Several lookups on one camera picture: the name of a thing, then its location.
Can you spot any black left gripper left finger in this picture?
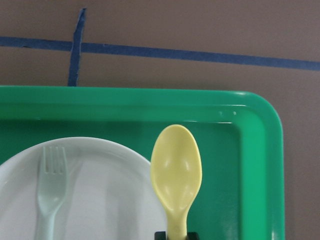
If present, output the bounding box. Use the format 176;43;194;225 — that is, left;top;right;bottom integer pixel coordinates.
154;231;167;240

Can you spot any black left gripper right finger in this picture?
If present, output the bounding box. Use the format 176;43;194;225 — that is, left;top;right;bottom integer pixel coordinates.
186;232;199;240

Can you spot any yellow plastic spoon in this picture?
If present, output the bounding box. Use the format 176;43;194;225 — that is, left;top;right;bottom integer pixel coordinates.
150;124;203;240

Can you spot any white round plate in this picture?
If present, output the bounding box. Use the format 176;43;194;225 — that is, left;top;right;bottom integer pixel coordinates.
0;137;167;240

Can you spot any green plastic tray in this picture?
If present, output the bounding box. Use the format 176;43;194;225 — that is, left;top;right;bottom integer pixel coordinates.
0;86;285;240

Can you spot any pale green plastic fork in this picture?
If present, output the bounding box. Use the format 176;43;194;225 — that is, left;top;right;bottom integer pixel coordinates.
35;146;68;240

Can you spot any blue tape strip long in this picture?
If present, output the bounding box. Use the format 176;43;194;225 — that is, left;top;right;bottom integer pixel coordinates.
0;36;320;71

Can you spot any blue tape strip crossing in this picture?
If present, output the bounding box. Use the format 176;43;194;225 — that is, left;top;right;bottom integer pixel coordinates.
67;8;87;87

